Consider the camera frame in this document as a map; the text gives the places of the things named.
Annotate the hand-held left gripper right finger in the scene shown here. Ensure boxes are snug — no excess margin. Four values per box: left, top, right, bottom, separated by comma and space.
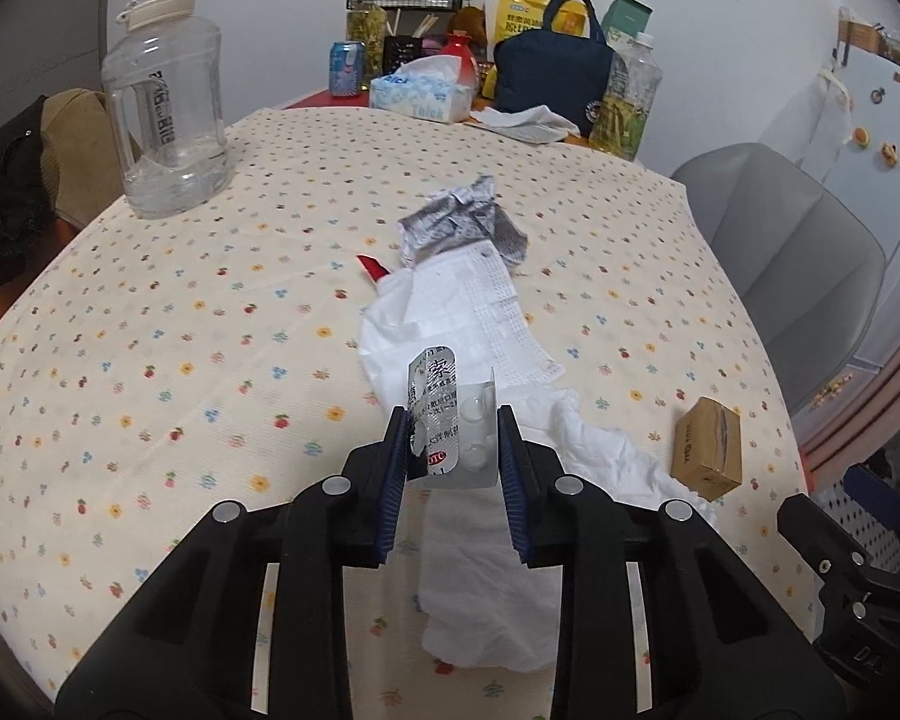
496, 403, 848, 720

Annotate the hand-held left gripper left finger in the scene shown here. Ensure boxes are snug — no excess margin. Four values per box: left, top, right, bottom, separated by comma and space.
54, 405, 410, 720

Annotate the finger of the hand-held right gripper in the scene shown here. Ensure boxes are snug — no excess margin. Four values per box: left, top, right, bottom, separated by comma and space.
776, 493, 882, 601
842, 463, 900, 533

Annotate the silver pill blister pack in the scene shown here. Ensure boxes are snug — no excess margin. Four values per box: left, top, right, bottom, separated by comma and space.
407, 345, 500, 490

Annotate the pink curtain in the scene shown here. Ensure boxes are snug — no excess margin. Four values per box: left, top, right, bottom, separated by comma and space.
795, 330, 900, 481

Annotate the small cardboard box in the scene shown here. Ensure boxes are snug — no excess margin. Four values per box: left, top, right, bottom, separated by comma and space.
671, 396, 743, 502

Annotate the white crumpled paper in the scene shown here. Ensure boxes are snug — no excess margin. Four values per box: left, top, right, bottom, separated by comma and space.
356, 253, 721, 672

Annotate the floral tablecloth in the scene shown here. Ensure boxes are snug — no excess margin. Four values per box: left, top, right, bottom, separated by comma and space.
0, 106, 815, 698

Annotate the grey upholstered chair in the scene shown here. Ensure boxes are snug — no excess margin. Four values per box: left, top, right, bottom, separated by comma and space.
671, 142, 890, 417

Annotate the white fridge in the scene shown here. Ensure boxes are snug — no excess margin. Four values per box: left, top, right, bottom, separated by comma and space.
784, 37, 900, 391

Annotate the grey crumpled paper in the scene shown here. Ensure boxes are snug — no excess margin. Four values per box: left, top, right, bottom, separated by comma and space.
397, 175, 530, 271

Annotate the group of fridge magnets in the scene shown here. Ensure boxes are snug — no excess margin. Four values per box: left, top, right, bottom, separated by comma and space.
851, 71, 900, 166

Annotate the white cloth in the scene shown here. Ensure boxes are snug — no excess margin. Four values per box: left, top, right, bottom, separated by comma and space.
471, 105, 582, 145

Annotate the white tote bag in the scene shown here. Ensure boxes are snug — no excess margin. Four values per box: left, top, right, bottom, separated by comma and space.
799, 67, 863, 181

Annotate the blue tissue box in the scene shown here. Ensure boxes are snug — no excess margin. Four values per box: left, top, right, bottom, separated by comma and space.
369, 54, 475, 123

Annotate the plastic bottle with green leaves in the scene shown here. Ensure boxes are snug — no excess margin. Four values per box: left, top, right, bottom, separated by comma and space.
589, 31, 665, 161

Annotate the navy lunch bag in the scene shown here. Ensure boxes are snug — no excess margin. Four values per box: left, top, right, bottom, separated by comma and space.
493, 0, 616, 134

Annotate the blue drink can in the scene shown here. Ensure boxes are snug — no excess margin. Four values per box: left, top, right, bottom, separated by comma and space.
330, 41, 366, 98

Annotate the clear plastic water jug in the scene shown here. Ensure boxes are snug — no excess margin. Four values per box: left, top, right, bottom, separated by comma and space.
101, 0, 235, 220

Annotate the black plastic crate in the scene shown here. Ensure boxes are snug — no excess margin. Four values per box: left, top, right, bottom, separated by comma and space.
382, 11, 443, 80

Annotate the red and white vase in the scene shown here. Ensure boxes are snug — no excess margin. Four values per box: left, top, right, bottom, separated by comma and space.
446, 31, 481, 87

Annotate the glass jar of pickles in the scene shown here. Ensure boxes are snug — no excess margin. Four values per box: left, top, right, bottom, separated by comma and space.
347, 0, 386, 72

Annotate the brown plush toy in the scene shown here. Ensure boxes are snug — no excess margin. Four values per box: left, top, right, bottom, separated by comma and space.
450, 6, 488, 46

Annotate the brown woven basket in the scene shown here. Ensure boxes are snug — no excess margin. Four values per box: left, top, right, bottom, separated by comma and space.
838, 6, 890, 61

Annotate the yellow snack packet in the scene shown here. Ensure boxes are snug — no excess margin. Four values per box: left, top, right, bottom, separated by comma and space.
497, 0, 593, 42

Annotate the tall green box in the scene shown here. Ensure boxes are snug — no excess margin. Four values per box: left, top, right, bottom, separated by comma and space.
600, 0, 653, 46

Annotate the grey door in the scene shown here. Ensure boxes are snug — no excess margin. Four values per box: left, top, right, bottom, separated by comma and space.
0, 0, 113, 143

